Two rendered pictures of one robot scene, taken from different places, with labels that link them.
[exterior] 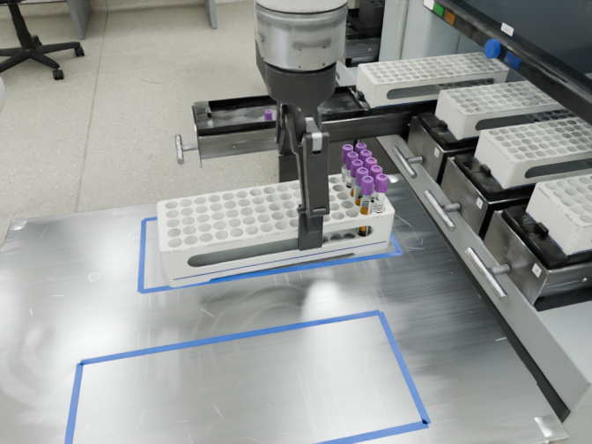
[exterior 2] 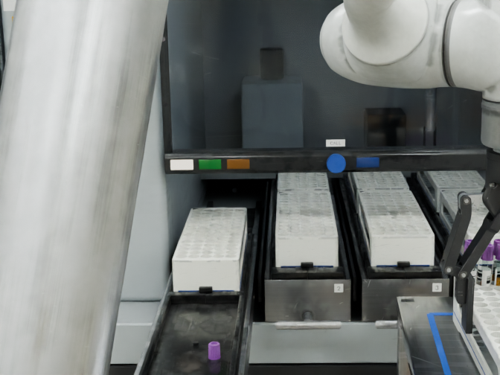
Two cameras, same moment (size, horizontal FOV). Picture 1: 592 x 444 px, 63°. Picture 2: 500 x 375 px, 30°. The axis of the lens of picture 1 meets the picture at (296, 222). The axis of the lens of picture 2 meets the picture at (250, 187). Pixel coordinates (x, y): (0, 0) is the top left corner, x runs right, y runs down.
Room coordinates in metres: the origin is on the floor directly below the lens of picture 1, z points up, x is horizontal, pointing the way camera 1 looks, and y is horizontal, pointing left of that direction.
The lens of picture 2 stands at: (0.50, 1.10, 1.30)
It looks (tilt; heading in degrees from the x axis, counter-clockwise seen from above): 14 degrees down; 286
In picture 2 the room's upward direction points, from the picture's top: 1 degrees counter-clockwise
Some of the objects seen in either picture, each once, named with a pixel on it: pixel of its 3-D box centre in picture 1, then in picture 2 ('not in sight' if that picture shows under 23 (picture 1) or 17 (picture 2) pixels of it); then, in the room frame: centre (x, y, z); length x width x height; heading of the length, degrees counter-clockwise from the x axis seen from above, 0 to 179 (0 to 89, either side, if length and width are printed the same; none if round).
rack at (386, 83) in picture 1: (430, 81); (213, 249); (0.97, -0.28, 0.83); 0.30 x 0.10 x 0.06; 104
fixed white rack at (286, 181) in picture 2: not in sight; (302, 186); (0.92, -0.73, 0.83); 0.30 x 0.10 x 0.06; 104
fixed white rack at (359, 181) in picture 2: not in sight; (376, 185); (0.77, -0.77, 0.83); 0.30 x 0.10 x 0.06; 104
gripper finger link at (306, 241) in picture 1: (310, 226); not in sight; (0.44, -0.02, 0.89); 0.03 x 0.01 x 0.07; 104
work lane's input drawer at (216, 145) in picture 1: (347, 114); (204, 321); (0.93, -0.11, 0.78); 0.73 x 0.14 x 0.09; 104
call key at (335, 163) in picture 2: (492, 48); (335, 163); (0.77, -0.32, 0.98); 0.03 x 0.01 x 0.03; 14
